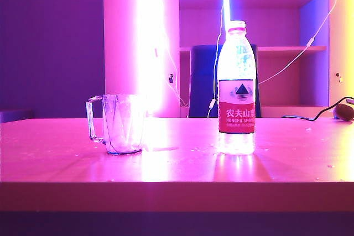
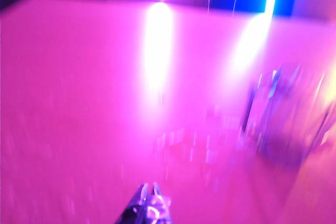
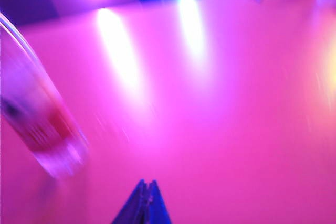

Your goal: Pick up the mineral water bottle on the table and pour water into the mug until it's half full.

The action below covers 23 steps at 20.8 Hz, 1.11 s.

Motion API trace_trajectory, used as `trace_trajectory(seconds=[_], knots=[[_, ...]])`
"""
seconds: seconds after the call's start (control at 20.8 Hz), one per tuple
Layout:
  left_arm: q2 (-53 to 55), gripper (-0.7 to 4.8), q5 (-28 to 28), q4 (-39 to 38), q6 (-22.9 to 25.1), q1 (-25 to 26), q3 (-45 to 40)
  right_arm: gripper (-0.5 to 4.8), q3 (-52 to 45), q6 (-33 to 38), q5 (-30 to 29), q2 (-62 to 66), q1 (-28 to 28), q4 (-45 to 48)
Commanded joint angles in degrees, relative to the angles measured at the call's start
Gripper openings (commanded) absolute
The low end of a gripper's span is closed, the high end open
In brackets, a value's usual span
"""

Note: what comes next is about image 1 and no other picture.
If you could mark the clear water bottle red label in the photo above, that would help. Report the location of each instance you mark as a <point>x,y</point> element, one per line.
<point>236,117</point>

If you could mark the small dark wall knob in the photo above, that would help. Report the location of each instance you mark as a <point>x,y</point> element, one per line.
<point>338,75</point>

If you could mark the dark blue chair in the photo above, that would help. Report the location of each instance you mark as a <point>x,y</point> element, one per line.
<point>202,81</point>

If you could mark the small glowing light stick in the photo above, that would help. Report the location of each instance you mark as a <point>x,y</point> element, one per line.
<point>226,6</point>

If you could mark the small black wall fitting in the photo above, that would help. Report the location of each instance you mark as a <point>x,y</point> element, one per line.
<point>171,78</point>

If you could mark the tall bright light tube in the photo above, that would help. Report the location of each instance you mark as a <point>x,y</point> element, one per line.
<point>149,39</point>

